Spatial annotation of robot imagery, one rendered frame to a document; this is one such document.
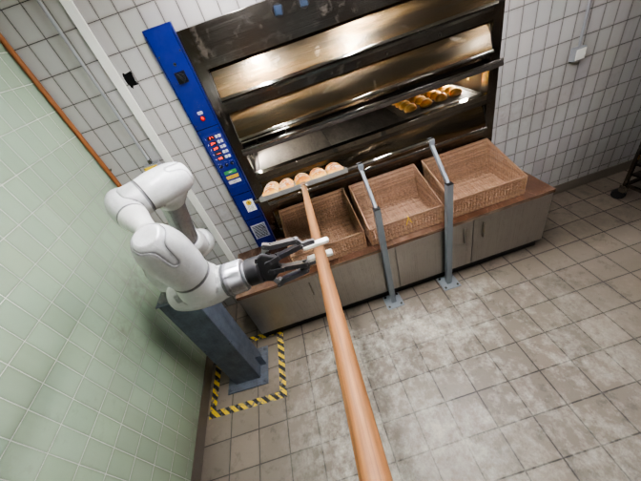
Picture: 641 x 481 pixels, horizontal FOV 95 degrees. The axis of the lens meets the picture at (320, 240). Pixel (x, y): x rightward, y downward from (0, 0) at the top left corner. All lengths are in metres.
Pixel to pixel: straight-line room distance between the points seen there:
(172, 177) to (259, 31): 1.13
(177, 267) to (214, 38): 1.60
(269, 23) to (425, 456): 2.57
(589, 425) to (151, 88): 3.05
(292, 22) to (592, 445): 2.75
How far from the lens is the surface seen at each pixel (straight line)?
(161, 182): 1.25
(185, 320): 1.96
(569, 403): 2.31
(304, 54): 2.12
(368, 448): 0.35
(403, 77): 2.30
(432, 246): 2.35
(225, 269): 0.80
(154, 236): 0.69
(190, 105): 2.14
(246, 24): 2.09
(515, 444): 2.16
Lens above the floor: 2.04
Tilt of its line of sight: 38 degrees down
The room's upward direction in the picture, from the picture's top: 20 degrees counter-clockwise
